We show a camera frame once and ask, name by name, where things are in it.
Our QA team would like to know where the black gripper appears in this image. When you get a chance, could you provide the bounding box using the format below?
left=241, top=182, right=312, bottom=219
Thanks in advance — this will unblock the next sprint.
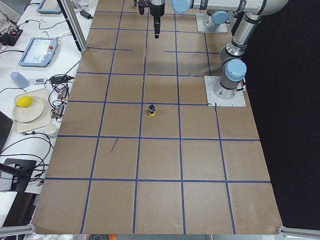
left=149, top=0, right=165, bottom=39

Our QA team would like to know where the aluminium frame post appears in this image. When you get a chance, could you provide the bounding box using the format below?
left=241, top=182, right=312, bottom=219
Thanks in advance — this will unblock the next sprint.
left=57, top=0, right=88, bottom=53

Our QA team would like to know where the blue plastic cup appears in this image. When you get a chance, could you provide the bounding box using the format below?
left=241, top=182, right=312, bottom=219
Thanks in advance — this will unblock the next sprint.
left=10, top=71, right=30, bottom=89

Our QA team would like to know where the yellow lemon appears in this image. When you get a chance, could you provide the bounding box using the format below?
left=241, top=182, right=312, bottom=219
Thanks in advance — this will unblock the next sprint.
left=16, top=96, right=33, bottom=108

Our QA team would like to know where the near blue teach pendant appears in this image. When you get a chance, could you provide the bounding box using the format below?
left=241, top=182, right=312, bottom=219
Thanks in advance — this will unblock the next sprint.
left=18, top=37, right=58, bottom=68

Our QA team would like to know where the white paper cup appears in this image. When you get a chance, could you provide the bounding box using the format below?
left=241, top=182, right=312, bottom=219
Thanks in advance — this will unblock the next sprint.
left=44, top=123, right=59, bottom=138

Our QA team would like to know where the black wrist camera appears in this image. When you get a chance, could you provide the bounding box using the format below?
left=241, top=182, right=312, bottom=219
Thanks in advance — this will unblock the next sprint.
left=137, top=0, right=150, bottom=15

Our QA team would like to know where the blue teach pendant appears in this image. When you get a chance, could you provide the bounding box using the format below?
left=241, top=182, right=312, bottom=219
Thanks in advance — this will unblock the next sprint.
left=37, top=0, right=61, bottom=14
left=18, top=37, right=58, bottom=68

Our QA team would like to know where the black power adapter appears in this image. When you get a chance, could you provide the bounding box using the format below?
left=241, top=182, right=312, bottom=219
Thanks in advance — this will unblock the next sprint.
left=80, top=10, right=93, bottom=20

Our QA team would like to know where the far blue teach pendant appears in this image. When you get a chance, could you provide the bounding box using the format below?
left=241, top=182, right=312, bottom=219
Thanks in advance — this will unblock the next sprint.
left=37, top=0, right=61, bottom=14

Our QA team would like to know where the beige square tray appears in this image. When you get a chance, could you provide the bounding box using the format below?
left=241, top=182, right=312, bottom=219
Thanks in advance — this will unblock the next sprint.
left=12, top=88, right=51, bottom=134

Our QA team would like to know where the beige round plate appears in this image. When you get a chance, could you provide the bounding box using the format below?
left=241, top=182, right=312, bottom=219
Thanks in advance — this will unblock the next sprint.
left=12, top=96, right=45, bottom=123

